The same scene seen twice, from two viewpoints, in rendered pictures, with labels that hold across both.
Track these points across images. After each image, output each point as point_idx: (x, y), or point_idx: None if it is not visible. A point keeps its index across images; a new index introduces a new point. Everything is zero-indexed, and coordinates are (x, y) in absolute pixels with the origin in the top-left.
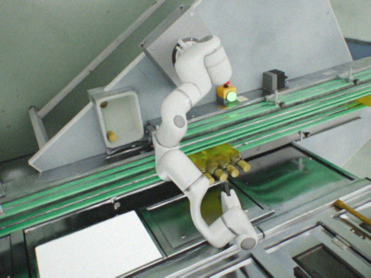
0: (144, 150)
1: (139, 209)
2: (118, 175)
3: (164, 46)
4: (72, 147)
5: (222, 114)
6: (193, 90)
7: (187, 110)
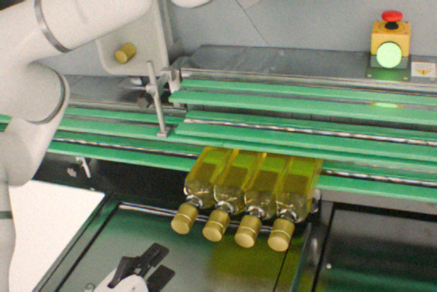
0: (165, 99)
1: (111, 197)
2: (87, 125)
3: None
4: (80, 51)
5: (339, 90)
6: (62, 3)
7: (42, 52)
